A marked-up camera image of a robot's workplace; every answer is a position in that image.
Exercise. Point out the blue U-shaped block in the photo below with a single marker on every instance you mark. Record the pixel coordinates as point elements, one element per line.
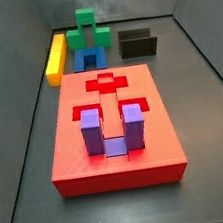
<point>89,57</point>

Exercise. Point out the red base board with slots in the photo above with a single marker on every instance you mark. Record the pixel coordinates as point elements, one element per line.
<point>77,173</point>

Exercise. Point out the black angled fixture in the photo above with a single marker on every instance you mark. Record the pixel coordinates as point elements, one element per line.
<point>136,43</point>

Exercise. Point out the purple U-shaped block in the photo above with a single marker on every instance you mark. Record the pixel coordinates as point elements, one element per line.
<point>132,138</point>

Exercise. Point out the yellow long bar block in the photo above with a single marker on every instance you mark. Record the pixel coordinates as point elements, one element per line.
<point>56,62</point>

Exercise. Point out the green stepped arch block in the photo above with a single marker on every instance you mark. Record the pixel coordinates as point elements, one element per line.
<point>75,38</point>

